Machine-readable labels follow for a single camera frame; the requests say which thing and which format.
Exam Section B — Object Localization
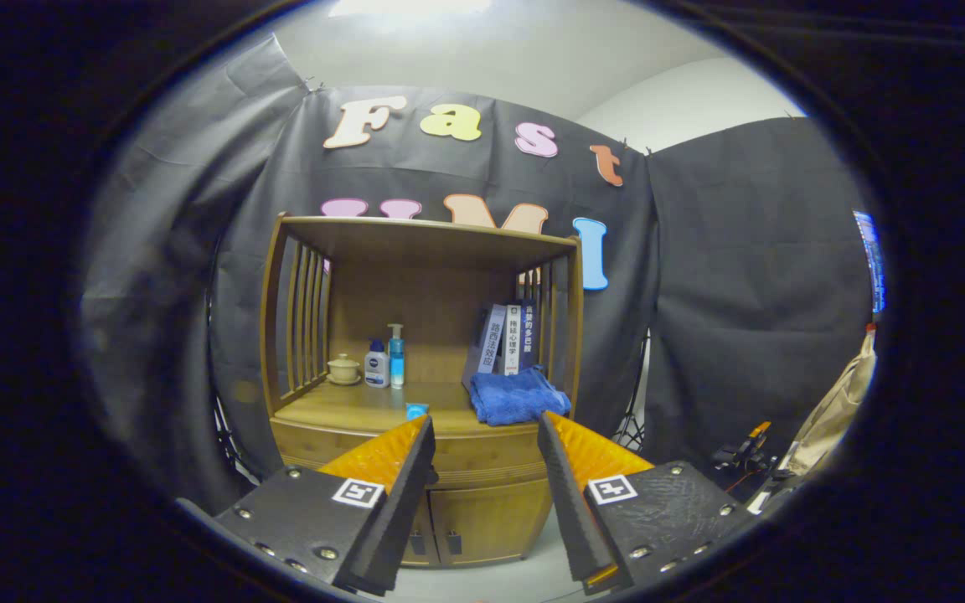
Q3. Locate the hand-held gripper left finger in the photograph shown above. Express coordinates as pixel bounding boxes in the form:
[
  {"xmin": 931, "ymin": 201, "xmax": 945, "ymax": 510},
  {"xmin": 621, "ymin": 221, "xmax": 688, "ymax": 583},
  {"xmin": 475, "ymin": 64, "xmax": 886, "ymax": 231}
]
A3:
[{"xmin": 214, "ymin": 415, "xmax": 438, "ymax": 597}]

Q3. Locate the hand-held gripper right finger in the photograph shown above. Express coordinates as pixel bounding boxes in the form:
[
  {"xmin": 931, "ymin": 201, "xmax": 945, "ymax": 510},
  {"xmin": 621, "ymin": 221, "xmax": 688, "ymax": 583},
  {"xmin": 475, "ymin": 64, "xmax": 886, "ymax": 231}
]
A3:
[{"xmin": 537, "ymin": 410, "xmax": 758, "ymax": 595}]

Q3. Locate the wooden drawer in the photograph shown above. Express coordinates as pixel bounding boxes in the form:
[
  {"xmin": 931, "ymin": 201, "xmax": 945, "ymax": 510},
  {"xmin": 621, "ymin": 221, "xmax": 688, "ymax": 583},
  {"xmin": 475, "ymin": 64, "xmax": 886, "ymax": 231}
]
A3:
[{"xmin": 271, "ymin": 416, "xmax": 559, "ymax": 487}]

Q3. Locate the wooden countertop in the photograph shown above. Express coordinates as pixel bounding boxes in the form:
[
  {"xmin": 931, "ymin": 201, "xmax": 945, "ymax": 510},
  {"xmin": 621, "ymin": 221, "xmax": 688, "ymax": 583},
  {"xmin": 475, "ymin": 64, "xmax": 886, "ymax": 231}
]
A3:
[{"xmin": 273, "ymin": 381, "xmax": 571, "ymax": 436}]

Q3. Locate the wooden cabinet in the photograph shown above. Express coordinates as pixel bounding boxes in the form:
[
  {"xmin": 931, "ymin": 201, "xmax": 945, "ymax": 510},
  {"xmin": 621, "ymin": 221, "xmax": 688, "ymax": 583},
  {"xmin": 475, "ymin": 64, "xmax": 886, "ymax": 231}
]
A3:
[{"xmin": 259, "ymin": 212, "xmax": 586, "ymax": 569}]

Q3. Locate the black tripod stand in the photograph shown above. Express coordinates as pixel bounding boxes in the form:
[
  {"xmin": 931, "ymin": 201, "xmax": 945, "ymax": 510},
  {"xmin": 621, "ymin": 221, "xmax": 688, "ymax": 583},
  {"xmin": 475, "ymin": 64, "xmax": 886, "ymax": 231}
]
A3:
[
  {"xmin": 612, "ymin": 331, "xmax": 651, "ymax": 453},
  {"xmin": 211, "ymin": 394, "xmax": 242, "ymax": 482}
]

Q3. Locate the folded blue towel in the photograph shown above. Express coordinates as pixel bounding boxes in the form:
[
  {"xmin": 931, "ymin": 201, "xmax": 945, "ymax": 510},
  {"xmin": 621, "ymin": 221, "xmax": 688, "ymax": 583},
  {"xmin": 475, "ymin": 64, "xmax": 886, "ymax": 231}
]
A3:
[{"xmin": 469, "ymin": 366, "xmax": 572, "ymax": 427}]

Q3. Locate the white bottle with blue cap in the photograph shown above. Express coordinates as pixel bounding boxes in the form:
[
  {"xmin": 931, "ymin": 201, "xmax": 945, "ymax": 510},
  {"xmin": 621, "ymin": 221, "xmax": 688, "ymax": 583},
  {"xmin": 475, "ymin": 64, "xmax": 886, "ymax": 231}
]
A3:
[{"xmin": 364, "ymin": 338, "xmax": 390, "ymax": 389}]

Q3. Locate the blue pump bottle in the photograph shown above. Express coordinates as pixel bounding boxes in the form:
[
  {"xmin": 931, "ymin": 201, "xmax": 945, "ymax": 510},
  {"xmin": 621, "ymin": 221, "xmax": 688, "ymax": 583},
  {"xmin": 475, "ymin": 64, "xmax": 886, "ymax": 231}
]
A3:
[{"xmin": 387, "ymin": 323, "xmax": 406, "ymax": 389}]

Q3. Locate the dark blue book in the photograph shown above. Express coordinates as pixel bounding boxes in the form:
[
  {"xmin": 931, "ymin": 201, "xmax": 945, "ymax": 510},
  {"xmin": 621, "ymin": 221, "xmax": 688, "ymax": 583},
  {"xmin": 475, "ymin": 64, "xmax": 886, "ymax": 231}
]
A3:
[{"xmin": 520, "ymin": 300, "xmax": 540, "ymax": 371}]

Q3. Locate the white spine book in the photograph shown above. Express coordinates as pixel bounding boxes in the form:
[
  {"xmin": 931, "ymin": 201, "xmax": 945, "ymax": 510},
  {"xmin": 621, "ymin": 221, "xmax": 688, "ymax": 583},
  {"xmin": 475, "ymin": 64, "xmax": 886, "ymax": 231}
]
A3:
[{"xmin": 503, "ymin": 303, "xmax": 525, "ymax": 376}]

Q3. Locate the grey book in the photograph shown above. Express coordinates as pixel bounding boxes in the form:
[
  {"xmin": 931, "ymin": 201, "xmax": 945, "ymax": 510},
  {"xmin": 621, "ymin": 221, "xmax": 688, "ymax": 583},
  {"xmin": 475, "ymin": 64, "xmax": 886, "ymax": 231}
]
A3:
[{"xmin": 462, "ymin": 303, "xmax": 508, "ymax": 386}]

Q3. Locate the black clamp with orange tip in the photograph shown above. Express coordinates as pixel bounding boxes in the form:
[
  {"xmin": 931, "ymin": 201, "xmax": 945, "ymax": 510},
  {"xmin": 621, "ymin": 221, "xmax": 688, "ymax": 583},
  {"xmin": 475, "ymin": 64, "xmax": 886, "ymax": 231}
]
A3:
[{"xmin": 710, "ymin": 421, "xmax": 772, "ymax": 474}]

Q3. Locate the black backdrop cloth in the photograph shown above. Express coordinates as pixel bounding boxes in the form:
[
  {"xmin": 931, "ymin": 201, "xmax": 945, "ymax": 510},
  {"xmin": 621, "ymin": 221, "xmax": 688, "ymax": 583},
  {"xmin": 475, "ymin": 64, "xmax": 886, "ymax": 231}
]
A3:
[{"xmin": 79, "ymin": 33, "xmax": 875, "ymax": 512}]

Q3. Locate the monitor screen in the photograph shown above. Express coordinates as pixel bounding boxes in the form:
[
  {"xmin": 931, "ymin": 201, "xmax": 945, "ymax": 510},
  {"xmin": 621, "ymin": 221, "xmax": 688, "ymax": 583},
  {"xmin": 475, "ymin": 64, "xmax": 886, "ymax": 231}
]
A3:
[{"xmin": 853, "ymin": 209, "xmax": 887, "ymax": 315}]

